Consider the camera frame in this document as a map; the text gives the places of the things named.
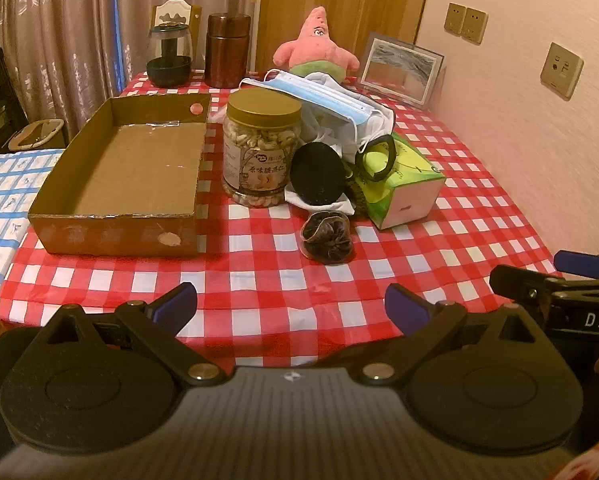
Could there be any white face mask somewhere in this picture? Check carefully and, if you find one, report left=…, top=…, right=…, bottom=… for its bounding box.
left=285, top=187, right=355, bottom=217

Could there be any dark knitted cloth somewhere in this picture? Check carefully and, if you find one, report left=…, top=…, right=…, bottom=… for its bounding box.
left=347, top=174, right=376, bottom=217

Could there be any blue checked tablecloth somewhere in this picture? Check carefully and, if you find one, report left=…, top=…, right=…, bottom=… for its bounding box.
left=0, top=149, right=67, bottom=356

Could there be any wall socket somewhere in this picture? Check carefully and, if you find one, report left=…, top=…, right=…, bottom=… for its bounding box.
left=539, top=42, right=584, bottom=101

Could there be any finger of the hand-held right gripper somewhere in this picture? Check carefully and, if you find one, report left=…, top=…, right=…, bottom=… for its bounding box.
left=489, top=264, right=599, bottom=305
left=553, top=250, right=599, bottom=281

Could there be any woven waste basket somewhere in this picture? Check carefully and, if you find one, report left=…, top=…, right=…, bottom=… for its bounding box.
left=8, top=118, right=65, bottom=153

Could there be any red checked tablecloth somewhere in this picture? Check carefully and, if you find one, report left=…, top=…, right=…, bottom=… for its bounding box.
left=0, top=67, right=565, bottom=392

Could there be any black round puff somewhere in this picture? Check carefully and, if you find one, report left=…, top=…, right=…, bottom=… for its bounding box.
left=289, top=142, right=345, bottom=207

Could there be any cardboard box tray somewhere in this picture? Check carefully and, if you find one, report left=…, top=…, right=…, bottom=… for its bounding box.
left=28, top=92, right=212, bottom=259

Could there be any black hair band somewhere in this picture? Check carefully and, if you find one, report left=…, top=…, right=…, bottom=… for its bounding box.
left=354, top=132, right=397, bottom=183

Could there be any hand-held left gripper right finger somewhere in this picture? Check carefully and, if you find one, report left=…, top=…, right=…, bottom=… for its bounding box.
left=362, top=284, right=547, bottom=388

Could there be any pink starfish plush toy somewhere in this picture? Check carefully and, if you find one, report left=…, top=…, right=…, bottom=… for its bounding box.
left=272, top=6, right=360, bottom=82

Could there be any grey patterned curtain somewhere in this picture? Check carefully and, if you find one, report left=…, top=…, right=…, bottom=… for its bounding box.
left=0, top=0, right=261, bottom=137

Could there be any glass jar with black base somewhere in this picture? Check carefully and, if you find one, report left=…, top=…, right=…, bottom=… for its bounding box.
left=146, top=21, right=194, bottom=87

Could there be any cashew jar with gold lid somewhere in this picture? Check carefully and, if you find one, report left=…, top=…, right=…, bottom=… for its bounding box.
left=222, top=89, right=303, bottom=208

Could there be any white chair back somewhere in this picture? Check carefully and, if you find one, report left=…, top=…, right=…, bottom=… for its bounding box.
left=150, top=0, right=202, bottom=68

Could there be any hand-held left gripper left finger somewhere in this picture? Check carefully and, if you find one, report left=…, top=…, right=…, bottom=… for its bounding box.
left=36, top=282, right=225, bottom=387

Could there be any clear picture frame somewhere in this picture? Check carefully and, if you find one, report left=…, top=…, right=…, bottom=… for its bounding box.
left=358, top=31, right=446, bottom=107

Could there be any blue face mask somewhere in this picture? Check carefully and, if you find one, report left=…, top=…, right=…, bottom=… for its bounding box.
left=239, top=71, right=387, bottom=141

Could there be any green tissue pack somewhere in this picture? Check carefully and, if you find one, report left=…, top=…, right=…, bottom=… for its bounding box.
left=357, top=132, right=447, bottom=231

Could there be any brown canister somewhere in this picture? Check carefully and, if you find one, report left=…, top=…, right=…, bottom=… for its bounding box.
left=204, top=12, right=252, bottom=88

